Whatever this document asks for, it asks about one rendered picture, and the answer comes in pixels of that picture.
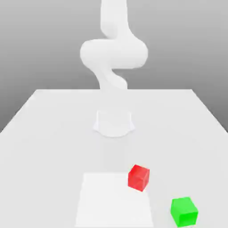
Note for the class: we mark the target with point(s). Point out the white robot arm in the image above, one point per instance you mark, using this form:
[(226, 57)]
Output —
[(114, 53)]

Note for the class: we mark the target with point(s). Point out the small green cube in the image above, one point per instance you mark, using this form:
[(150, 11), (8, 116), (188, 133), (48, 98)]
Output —
[(184, 212)]

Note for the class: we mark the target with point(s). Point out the small red cube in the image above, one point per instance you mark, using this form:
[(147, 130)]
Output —
[(138, 178)]

